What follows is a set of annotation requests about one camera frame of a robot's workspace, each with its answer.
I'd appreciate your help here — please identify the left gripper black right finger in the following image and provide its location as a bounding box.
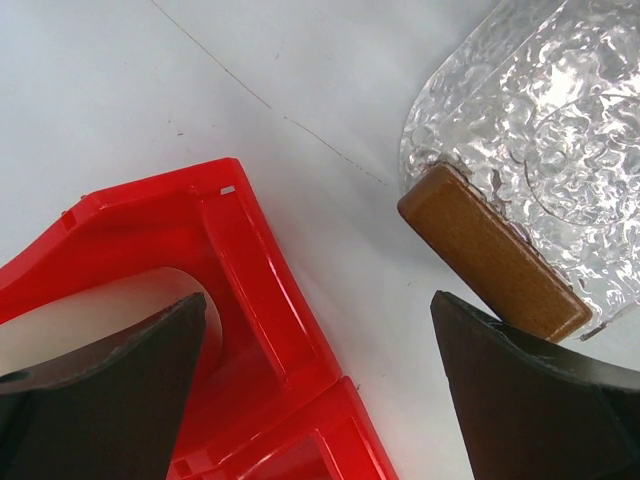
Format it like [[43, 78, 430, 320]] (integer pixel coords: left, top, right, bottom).
[[431, 291, 639, 479]]

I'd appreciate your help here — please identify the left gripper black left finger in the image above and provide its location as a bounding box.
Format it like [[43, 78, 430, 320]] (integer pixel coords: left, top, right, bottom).
[[1, 293, 206, 479]]

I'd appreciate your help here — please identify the beige plastic cup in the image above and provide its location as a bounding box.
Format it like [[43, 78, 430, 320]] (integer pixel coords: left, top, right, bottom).
[[1, 268, 223, 379]]

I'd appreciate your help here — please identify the clear textured glass tray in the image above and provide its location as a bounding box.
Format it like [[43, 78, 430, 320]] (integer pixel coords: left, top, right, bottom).
[[399, 1, 639, 340]]

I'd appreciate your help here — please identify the red plastic organizer bin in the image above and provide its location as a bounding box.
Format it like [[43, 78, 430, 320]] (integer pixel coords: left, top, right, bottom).
[[1, 158, 396, 479]]

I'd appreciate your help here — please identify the left brown wooden tray handle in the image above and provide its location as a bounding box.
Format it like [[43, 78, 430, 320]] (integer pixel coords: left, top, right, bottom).
[[397, 163, 592, 342]]

